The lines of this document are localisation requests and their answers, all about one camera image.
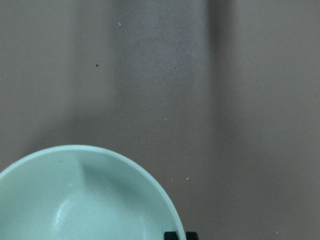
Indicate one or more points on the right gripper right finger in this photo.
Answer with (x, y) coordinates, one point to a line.
(191, 235)

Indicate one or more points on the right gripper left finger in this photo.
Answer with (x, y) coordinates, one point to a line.
(170, 235)

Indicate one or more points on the green bowl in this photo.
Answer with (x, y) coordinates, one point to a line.
(81, 192)

